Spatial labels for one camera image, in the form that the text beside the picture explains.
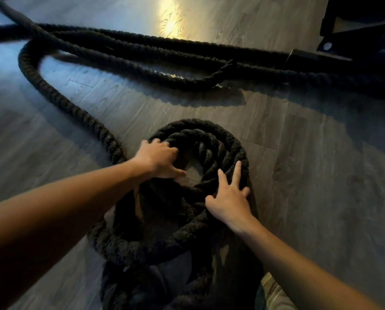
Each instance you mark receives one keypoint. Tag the person's right hand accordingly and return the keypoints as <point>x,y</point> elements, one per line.
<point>231,206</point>

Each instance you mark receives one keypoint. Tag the person's left hand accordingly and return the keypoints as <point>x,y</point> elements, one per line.
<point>157,159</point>

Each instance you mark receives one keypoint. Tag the person's left forearm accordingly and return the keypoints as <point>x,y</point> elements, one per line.
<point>50,229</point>

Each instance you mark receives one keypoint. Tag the person's right forearm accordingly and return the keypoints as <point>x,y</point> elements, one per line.
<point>292,271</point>

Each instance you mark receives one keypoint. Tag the black gym rack base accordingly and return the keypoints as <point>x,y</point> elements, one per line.
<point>353,41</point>

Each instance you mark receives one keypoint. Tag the grey wooden floor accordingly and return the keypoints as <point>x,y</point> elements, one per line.
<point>308,158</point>

